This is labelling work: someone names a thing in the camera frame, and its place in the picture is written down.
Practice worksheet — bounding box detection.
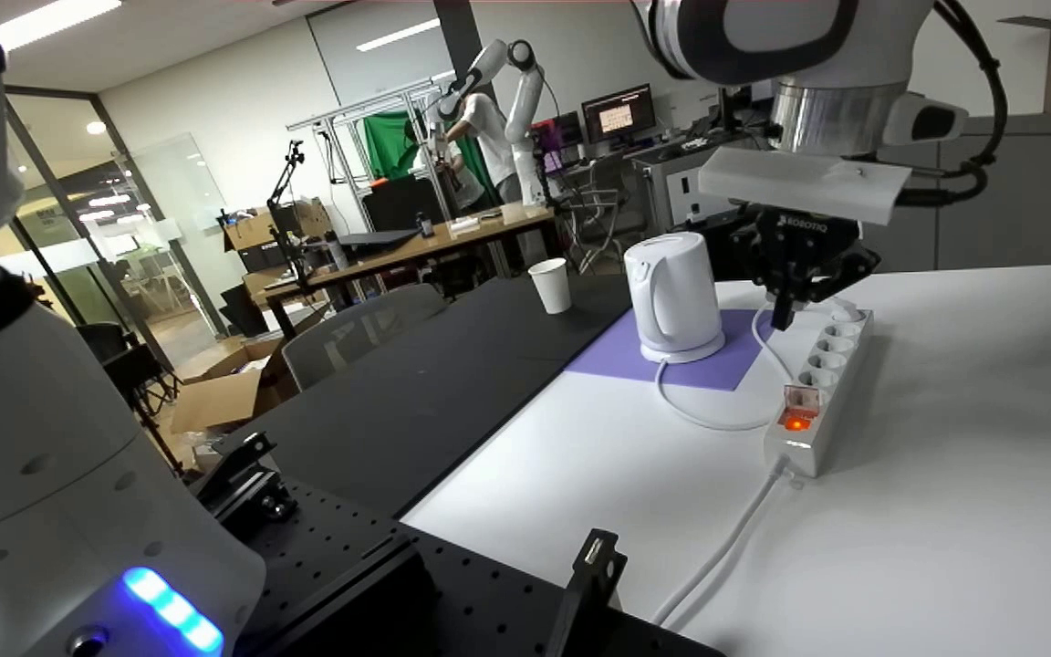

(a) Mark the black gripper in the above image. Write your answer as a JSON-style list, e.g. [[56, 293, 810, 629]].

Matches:
[[722, 208, 885, 333]]

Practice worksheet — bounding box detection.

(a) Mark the white electric kettle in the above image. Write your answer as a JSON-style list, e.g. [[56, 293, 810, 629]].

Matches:
[[619, 229, 729, 364]]

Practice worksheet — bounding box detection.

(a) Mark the purple mat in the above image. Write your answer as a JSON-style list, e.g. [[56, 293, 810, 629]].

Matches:
[[561, 305, 784, 394]]

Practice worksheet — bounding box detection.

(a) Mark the white paper cup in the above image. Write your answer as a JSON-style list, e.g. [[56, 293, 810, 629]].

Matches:
[[524, 255, 578, 317]]

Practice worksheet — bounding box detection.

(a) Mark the small lit monitor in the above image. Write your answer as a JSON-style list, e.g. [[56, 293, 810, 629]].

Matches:
[[580, 84, 662, 150]]

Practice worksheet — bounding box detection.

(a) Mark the wooden table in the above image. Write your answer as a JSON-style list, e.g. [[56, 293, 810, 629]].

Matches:
[[245, 196, 560, 338]]

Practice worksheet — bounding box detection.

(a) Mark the green cloth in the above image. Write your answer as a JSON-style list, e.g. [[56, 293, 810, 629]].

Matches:
[[358, 108, 422, 187]]

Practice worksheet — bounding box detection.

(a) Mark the grey office chair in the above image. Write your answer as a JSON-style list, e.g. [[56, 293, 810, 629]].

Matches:
[[279, 280, 449, 394]]

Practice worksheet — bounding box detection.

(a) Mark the black optical breadboard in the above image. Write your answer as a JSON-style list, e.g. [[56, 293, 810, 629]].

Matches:
[[189, 425, 722, 657]]

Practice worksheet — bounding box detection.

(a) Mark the large floor cardboard box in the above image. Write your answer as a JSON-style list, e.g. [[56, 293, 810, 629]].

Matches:
[[156, 333, 298, 472]]

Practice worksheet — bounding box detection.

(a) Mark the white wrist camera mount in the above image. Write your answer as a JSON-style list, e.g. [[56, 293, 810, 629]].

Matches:
[[692, 141, 916, 229]]

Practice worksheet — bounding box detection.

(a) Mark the white kettle cord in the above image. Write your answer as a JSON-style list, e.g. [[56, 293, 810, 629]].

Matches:
[[651, 305, 796, 434]]

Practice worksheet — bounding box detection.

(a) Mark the white power strip cable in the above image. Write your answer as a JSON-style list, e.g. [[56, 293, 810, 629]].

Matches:
[[651, 455, 796, 630]]

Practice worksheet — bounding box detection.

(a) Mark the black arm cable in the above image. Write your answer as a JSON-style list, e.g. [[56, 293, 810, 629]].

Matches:
[[900, 0, 1015, 208]]

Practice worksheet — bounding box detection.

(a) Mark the black bracket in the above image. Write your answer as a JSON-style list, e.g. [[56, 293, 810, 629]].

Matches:
[[545, 524, 629, 657]]

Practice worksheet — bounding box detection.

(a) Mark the black camera stand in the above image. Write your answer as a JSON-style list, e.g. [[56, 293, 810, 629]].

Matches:
[[263, 135, 319, 290]]

